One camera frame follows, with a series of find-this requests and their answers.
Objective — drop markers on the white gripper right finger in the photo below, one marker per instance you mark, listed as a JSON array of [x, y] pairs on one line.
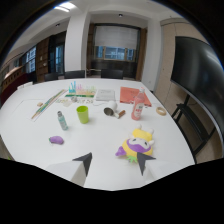
[[149, 166]]

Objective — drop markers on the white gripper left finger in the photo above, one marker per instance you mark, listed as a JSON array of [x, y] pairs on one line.
[[74, 170]]

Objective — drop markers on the small blue bottle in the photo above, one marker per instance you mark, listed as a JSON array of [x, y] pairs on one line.
[[62, 120]]

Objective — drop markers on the pink drink bottle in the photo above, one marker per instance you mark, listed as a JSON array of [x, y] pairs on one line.
[[138, 105]]

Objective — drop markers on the yellow purple plush toy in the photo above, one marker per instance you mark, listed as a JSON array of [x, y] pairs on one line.
[[138, 144]]

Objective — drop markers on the purple eggplant toy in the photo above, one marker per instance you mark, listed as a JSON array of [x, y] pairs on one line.
[[56, 140]]

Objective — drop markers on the green plastic cup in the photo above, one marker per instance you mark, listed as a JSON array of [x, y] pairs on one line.
[[83, 114]]

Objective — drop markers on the tape roll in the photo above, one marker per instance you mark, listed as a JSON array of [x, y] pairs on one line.
[[161, 111]]

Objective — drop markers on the black screen stand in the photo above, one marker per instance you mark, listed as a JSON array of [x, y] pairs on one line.
[[190, 123]]

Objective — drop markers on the white mug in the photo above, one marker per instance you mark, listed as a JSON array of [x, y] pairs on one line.
[[110, 109]]

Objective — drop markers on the long wooden ruler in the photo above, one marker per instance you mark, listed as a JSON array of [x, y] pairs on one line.
[[48, 104]]

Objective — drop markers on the orange paper folder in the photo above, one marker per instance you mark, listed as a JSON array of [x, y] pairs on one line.
[[133, 96]]

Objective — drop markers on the small wooden block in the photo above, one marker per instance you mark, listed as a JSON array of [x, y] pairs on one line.
[[40, 104]]

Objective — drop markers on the green printed card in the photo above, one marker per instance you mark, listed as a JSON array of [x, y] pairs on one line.
[[79, 95]]

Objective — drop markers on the colourful test tube rack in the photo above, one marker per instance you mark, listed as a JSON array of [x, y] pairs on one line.
[[81, 89]]

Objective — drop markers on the black chair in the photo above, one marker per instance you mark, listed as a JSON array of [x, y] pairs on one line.
[[51, 77], [111, 73], [74, 74]]

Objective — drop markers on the dark red chair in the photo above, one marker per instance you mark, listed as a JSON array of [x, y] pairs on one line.
[[13, 86]]

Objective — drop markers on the large black screen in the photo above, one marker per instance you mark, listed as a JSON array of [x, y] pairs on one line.
[[200, 76]]

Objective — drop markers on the white window blind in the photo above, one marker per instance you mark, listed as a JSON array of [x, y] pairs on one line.
[[116, 37]]

